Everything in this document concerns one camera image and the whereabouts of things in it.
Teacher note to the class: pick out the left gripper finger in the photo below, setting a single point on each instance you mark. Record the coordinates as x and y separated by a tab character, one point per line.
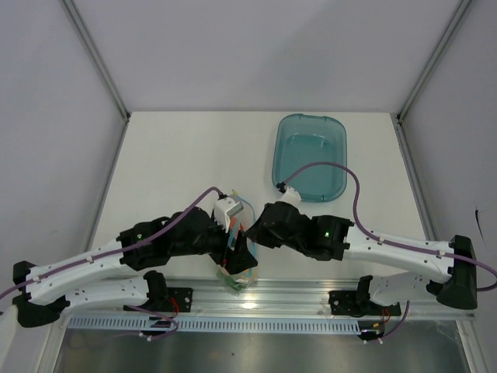
241	245
234	262

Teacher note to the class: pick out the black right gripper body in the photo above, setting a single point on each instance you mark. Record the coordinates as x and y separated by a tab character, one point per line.
274	242

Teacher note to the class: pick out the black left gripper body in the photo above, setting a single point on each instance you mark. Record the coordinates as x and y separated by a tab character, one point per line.
213	241

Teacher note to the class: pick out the clear zip top bag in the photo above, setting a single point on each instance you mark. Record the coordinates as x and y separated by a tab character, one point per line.
236	284

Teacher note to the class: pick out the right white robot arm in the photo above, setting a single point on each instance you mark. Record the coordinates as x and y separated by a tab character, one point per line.
442	271

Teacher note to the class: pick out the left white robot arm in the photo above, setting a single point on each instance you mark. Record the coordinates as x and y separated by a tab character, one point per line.
124	272

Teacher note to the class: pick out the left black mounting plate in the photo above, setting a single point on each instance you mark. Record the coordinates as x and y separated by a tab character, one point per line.
180	300

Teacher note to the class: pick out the black mounting plate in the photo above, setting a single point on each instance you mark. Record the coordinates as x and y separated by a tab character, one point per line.
345	303
180	300

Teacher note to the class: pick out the teal plastic tub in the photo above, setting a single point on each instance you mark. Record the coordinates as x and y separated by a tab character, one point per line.
303	139

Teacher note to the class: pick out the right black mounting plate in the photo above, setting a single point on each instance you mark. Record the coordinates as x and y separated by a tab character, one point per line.
345	303

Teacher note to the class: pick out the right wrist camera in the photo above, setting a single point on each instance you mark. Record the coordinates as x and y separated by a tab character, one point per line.
290	196

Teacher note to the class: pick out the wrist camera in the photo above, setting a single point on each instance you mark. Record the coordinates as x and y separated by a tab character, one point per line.
290	196
225	209

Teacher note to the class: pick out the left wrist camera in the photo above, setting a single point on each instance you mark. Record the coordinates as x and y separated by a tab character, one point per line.
225	209

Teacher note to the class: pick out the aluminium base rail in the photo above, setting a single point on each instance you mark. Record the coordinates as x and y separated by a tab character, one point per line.
264	298

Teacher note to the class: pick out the white slotted cable duct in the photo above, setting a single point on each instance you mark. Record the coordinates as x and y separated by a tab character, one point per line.
216	324

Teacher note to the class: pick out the left aluminium frame post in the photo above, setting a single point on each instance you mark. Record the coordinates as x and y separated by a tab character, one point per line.
82	32

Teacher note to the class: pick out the aluminium frame post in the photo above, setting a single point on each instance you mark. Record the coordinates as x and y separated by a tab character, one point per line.
82	32
442	45

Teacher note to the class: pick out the right aluminium frame post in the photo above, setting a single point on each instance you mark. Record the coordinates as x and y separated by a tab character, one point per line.
442	45

